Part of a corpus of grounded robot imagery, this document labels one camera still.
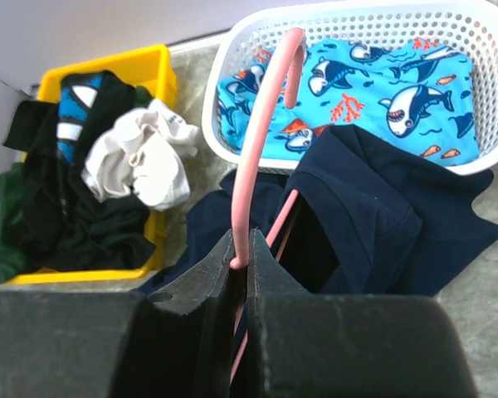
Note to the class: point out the blue shark print cloth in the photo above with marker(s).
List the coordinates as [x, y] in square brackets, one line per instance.
[417, 98]

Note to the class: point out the pink wire hanger front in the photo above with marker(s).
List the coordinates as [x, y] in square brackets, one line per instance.
[253, 157]

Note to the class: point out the navy blue t shirt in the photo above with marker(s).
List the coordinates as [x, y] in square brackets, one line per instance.
[374, 219]

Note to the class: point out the yellow plastic bin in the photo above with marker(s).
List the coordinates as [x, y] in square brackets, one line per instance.
[148, 67]

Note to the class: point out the white crumpled garment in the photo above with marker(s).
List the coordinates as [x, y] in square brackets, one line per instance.
[142, 154]

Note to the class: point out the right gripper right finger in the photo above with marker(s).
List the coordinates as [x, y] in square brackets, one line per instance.
[315, 345]

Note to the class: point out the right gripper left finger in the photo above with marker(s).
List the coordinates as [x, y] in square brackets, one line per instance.
[173, 343]

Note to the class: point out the dark green garment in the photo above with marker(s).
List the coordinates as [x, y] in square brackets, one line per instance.
[13, 260]

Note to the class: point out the black garment with blue print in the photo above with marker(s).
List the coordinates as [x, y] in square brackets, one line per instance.
[64, 227]

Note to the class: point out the white plastic basket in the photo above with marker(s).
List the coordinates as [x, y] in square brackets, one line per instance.
[468, 26]

